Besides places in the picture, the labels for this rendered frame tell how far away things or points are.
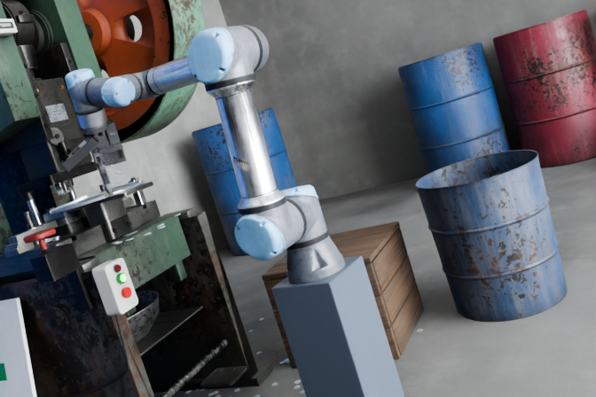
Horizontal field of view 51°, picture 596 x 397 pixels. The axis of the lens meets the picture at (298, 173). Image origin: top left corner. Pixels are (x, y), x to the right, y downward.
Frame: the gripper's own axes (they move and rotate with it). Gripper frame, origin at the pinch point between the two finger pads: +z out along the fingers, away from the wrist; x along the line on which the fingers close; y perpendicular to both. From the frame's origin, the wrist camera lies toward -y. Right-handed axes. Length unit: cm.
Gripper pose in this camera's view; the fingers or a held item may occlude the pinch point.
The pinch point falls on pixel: (108, 191)
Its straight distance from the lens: 186.7
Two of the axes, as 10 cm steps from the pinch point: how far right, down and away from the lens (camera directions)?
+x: -4.3, -3.1, 8.5
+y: 8.9, -3.2, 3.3
